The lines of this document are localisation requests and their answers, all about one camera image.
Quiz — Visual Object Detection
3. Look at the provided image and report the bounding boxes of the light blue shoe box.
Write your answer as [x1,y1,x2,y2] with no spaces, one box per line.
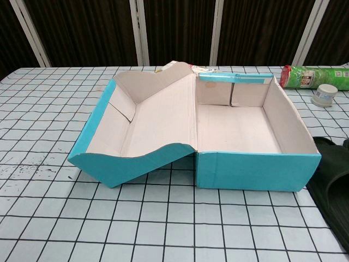
[67,62,320,189]

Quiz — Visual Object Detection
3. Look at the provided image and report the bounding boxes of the black rubber slipper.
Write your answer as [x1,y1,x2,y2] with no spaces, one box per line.
[305,135,349,233]

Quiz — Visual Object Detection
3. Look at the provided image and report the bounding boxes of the white gold snack package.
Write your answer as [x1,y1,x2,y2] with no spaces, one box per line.
[190,64,222,75]

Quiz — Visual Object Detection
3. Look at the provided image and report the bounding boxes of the green chips can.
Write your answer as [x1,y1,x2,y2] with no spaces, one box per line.
[280,64,349,90]

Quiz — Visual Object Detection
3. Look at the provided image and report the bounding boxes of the small white jar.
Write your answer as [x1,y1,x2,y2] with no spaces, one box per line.
[311,84,338,108]

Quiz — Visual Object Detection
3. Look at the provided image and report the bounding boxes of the dark folding screen white frame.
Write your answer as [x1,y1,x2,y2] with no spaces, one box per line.
[0,0,349,68]

